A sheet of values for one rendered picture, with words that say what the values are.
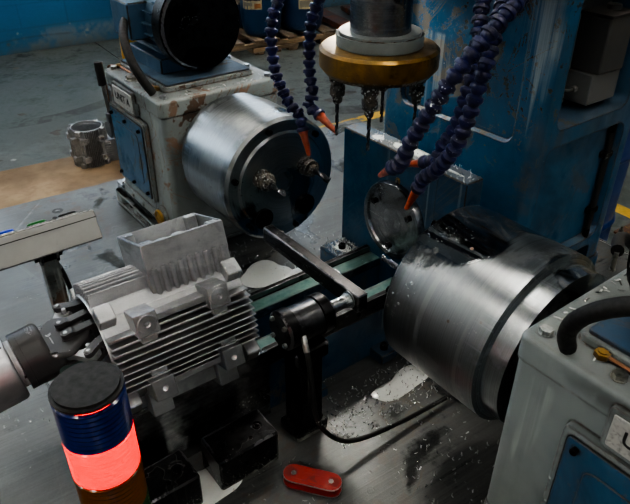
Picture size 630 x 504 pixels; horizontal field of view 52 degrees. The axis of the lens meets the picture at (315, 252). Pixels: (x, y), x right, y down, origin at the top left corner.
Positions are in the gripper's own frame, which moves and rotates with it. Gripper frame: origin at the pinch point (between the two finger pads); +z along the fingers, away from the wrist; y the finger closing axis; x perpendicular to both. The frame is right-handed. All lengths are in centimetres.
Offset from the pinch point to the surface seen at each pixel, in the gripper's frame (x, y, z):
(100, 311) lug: -4.6, -4.1, -9.5
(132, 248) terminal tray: -6.8, 2.1, -1.7
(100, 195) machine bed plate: 29, 85, 16
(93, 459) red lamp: -11.5, -30.6, -18.6
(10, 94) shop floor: 115, 437, 59
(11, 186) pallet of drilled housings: 95, 248, 14
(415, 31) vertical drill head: -23, -2, 46
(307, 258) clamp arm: 7.0, -0.8, 23.3
